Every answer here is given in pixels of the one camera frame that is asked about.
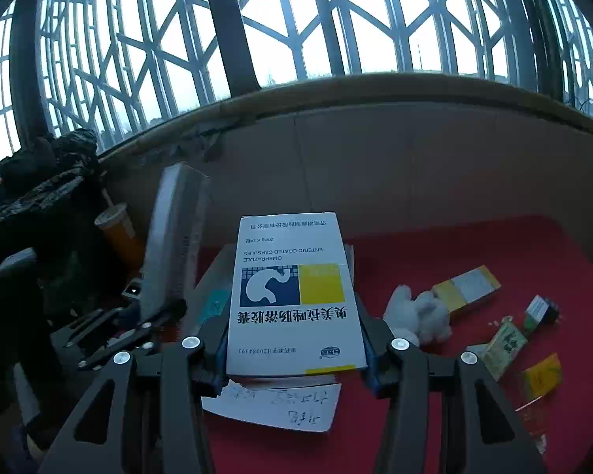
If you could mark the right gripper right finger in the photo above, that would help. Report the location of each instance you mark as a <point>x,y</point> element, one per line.
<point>480,431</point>

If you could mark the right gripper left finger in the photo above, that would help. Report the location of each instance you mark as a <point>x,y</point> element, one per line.
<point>143,412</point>

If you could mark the green white small box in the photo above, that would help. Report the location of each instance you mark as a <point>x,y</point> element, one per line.
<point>502,350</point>

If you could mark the white plush toy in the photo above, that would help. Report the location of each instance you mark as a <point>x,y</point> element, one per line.
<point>421,321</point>

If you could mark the yellow small packet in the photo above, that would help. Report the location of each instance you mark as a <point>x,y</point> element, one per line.
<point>541,379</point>

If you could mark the yellow white medicine box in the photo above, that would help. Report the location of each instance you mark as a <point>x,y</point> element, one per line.
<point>467,290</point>

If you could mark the white omeprazole medicine box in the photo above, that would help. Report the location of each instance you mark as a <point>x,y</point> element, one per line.
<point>293,311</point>

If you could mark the long grey white box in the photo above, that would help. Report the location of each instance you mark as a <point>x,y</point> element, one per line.
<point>172,249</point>

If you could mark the white orange device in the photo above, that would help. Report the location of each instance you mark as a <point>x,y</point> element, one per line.
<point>133,290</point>

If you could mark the red table cloth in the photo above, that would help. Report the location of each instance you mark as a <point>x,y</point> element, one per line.
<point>529,256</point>

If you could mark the small black white box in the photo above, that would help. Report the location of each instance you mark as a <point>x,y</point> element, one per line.
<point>540,311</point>

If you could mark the white cardboard tray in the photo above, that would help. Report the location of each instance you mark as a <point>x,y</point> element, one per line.
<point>306,406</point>

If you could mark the orange drink cup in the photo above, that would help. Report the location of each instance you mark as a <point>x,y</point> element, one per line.
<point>117,226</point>

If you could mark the black plastic bag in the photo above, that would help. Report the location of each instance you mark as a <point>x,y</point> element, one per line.
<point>47,176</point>

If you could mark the window security grille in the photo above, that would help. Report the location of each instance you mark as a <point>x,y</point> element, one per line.
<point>120,67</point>

